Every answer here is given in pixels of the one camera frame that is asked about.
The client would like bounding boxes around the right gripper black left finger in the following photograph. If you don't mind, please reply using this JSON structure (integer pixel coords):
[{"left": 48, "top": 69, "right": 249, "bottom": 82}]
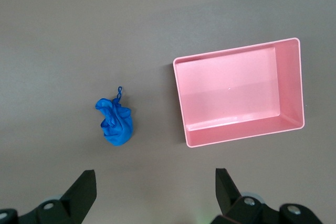
[{"left": 18, "top": 169, "right": 98, "bottom": 224}]

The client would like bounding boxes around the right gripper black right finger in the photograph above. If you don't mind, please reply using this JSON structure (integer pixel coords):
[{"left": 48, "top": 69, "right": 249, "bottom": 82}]
[{"left": 211, "top": 168, "right": 283, "bottom": 224}]

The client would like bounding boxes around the blue glove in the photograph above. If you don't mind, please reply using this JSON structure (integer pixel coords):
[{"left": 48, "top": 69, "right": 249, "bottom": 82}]
[{"left": 94, "top": 86, "right": 134, "bottom": 147}]

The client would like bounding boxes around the pink plastic bin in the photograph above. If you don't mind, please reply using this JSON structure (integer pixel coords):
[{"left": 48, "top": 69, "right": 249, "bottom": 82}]
[{"left": 172, "top": 37, "right": 306, "bottom": 148}]

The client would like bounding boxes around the brown table cover sheet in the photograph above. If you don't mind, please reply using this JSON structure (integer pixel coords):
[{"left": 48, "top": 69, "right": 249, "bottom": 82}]
[{"left": 0, "top": 0, "right": 336, "bottom": 224}]

